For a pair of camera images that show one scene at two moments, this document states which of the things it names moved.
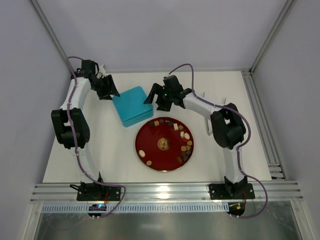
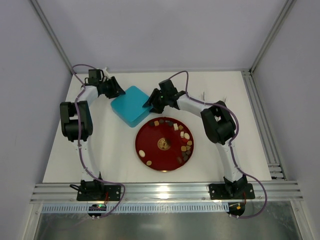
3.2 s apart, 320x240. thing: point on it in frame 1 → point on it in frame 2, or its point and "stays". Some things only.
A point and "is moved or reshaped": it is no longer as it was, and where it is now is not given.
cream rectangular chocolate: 175,126 stays
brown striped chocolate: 179,160 stays
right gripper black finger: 155,89 → 149,103
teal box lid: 130,103 is moved or reshaped
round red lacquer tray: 164,144 stays
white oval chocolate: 141,153 stays
